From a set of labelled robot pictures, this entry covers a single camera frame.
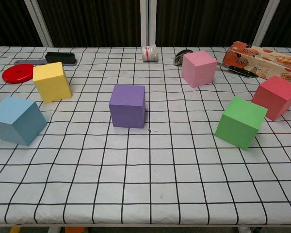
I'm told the purple foam cube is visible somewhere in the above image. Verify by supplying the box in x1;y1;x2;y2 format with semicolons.
108;84;146;129

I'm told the green foam cube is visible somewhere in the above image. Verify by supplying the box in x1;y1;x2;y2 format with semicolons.
214;96;268;151

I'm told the yellow foam cube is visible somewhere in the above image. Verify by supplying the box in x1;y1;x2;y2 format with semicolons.
32;62;72;103

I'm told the blue foam cube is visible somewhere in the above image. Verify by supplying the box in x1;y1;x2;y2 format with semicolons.
0;96;48;147

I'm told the small white jar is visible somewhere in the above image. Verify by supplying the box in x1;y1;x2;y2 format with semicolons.
141;44;159;63

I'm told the white black grid tablecloth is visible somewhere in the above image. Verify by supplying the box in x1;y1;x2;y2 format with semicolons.
0;46;291;225

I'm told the pink foam cube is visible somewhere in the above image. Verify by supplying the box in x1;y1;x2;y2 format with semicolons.
181;50;218;88

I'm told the black pleated curtain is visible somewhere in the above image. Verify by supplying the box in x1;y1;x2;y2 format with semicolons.
0;0;291;48

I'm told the orange biscuit box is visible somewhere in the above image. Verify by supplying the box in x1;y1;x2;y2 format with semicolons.
223;41;291;85

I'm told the red foam cube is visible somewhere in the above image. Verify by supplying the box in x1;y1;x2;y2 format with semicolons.
251;75;291;121

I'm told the red round plastic disc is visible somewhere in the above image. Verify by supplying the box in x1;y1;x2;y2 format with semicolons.
1;64;35;84

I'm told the metal ladle black handle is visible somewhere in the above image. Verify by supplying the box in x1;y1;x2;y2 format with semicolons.
173;49;259;78

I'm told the white upright frame post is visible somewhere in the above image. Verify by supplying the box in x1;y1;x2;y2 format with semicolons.
140;0;157;47

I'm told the black brush grey handle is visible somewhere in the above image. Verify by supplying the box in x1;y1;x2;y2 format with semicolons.
14;52;78;67

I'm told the white slanted frame post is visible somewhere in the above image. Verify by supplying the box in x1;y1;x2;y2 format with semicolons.
23;0;54;48
252;0;281;47

